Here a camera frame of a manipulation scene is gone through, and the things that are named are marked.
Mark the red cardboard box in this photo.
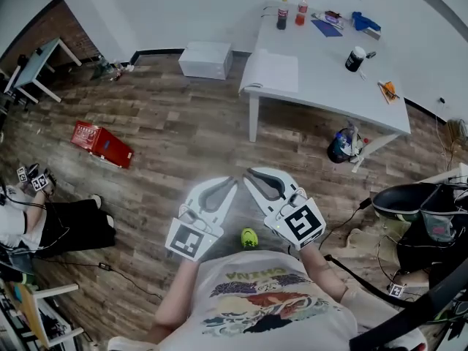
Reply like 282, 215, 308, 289
70, 120, 135, 170

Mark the blue booklet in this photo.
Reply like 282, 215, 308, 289
310, 19, 344, 38

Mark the red drink bottle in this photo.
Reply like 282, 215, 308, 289
295, 0, 309, 27

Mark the black trash bin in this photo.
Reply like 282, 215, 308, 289
326, 122, 370, 165

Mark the person's left forearm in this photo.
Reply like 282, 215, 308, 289
146, 260, 201, 343

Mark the clear plastic bottle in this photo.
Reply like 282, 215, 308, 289
95, 55, 114, 78

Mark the yellow-green sneaker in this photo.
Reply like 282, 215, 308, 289
240, 227, 259, 250

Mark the person's right forearm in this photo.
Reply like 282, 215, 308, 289
299, 245, 348, 305

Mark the large white table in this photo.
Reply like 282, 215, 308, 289
239, 0, 412, 173

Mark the black strap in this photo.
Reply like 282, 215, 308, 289
323, 254, 468, 351

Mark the small white side table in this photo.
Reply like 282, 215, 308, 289
3, 37, 83, 105

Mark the person's printed white t-shirt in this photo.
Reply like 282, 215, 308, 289
107, 249, 429, 351

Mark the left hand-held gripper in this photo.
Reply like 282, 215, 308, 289
164, 175, 239, 263

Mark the white microwave oven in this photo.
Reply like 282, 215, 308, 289
178, 41, 234, 81

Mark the orange packet with tool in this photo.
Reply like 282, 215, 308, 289
377, 80, 401, 105

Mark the grey small box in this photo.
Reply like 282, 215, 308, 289
361, 26, 382, 42

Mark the blue cloth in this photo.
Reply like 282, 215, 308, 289
351, 11, 382, 32

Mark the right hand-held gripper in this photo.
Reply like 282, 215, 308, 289
242, 166, 327, 252

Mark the dark cola bottle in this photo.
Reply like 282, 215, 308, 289
276, 0, 290, 31

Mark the white flat packet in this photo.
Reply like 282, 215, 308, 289
311, 12, 347, 29

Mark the white book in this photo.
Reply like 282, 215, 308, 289
239, 48, 300, 94

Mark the beige cloth bag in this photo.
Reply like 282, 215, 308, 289
347, 227, 399, 259

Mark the black jar white lid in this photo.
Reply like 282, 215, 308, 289
344, 46, 366, 73

